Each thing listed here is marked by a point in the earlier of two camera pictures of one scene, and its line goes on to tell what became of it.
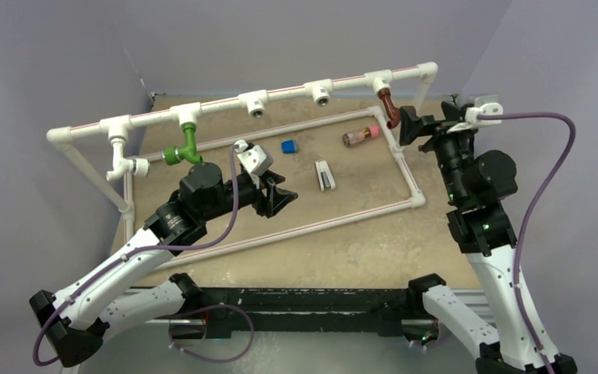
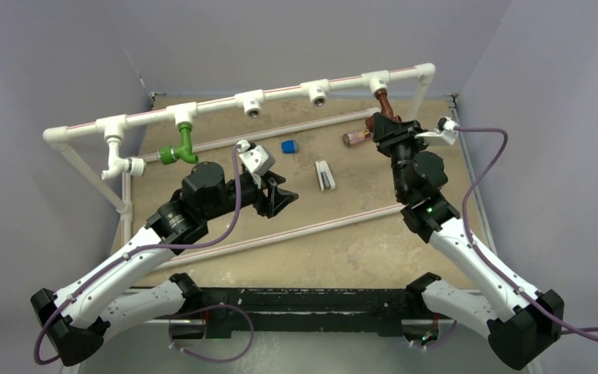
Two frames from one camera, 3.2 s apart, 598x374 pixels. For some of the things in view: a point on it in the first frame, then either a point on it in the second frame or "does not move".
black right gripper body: [437, 128] → [402, 142]
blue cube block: [289, 146] does not move
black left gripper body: [262, 202] does not move
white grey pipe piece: [325, 176] does not move
